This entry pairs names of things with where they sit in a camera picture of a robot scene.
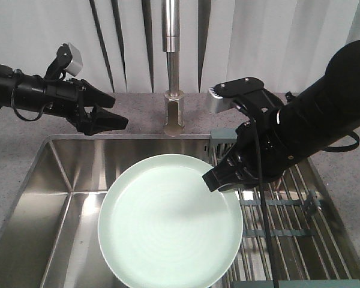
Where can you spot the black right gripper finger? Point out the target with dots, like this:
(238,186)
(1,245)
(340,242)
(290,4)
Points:
(229,169)
(224,187)

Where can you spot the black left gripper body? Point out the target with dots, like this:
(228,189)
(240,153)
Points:
(66,99)

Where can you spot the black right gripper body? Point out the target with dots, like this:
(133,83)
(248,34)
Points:
(263,156)

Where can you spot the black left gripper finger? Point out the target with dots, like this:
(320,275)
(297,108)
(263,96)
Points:
(93,96)
(100,120)

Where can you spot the light green round plate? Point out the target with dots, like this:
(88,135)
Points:
(160,225)

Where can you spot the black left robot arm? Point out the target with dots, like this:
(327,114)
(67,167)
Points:
(25,94)

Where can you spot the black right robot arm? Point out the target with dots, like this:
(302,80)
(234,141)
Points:
(277,135)

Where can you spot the metal roll-up dry rack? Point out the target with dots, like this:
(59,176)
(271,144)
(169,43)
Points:
(309,239)

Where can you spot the white pleated curtain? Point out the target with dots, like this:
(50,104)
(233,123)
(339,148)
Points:
(286,44)

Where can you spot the stainless steel sink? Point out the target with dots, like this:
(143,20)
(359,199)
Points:
(51,237)

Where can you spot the stainless steel faucet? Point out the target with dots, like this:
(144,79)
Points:
(174,97)

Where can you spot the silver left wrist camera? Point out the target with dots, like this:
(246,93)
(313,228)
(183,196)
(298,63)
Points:
(68,60)

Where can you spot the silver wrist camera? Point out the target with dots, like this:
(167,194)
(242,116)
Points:
(220,96)
(68,60)

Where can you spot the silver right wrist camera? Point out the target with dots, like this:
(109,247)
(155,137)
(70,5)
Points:
(220,96)

